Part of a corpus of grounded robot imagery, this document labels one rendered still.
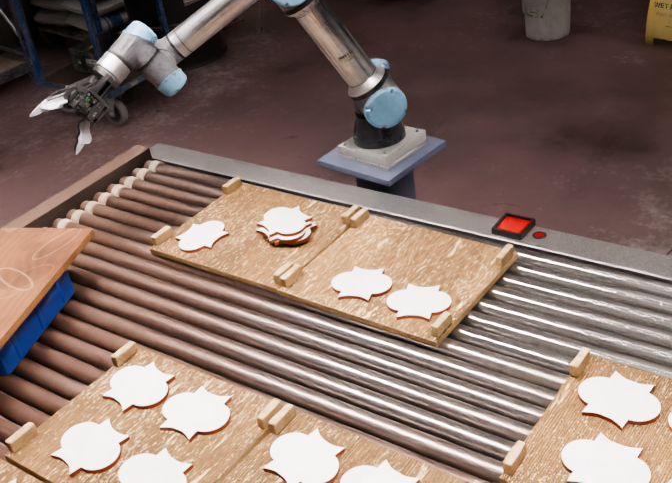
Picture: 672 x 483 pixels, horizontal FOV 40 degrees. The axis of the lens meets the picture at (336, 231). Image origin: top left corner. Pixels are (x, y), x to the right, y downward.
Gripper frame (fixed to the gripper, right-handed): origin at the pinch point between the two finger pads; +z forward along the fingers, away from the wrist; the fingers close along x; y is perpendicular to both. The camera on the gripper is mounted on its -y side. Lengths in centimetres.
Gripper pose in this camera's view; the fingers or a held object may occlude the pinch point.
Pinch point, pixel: (51, 136)
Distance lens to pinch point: 239.1
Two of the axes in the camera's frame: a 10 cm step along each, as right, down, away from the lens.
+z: -5.9, 7.9, -1.7
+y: 6.0, 2.9, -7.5
